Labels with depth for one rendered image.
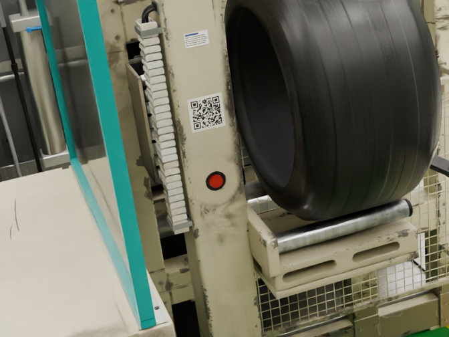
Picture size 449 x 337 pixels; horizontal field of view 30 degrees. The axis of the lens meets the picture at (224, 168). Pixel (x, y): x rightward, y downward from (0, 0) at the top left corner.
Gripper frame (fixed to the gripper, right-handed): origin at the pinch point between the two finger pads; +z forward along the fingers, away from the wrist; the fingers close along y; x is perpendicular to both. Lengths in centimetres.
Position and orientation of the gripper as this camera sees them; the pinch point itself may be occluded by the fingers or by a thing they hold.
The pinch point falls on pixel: (447, 168)
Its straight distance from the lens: 185.1
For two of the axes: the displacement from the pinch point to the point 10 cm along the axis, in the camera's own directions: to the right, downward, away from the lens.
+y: -0.5, 6.0, 8.0
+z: -8.8, -4.1, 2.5
